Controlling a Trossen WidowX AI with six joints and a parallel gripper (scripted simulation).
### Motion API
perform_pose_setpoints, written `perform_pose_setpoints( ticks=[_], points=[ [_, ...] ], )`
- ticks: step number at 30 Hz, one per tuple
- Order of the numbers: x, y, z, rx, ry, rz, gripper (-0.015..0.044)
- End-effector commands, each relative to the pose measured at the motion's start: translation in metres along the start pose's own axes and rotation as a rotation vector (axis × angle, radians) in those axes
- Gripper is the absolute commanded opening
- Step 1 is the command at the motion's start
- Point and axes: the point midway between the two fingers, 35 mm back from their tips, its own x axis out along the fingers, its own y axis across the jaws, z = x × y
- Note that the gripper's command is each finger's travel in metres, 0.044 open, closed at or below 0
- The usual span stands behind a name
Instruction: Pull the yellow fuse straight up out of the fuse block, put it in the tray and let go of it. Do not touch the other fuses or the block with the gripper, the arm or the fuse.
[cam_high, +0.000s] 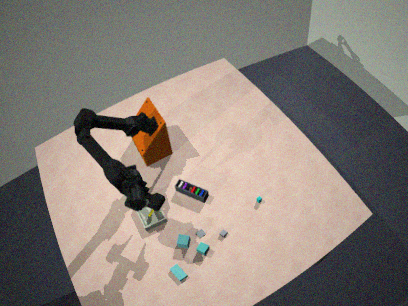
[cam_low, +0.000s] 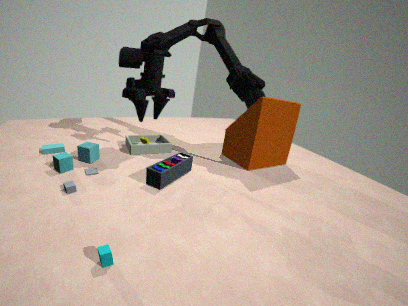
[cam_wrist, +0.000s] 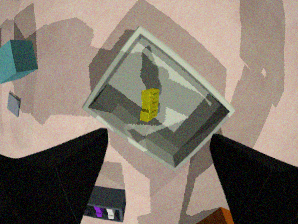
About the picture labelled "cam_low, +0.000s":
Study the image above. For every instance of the red fuse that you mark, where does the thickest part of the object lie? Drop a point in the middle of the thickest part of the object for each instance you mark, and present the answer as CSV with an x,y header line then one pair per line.
x,y
168,164

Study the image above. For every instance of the yellow fuse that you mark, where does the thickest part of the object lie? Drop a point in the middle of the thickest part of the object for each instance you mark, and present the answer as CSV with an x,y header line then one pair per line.
x,y
144,140

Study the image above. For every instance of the purple fuse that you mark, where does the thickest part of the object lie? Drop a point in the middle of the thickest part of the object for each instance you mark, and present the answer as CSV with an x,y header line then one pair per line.
x,y
176,160

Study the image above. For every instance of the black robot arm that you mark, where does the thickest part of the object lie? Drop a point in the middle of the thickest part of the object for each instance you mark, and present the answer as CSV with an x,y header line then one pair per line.
x,y
243,82

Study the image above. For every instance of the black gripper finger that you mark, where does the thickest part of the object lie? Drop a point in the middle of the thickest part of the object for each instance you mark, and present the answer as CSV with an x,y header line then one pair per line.
x,y
141,106
159,104

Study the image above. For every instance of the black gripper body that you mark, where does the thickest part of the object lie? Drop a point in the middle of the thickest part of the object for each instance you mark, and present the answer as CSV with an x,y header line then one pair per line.
x,y
151,82

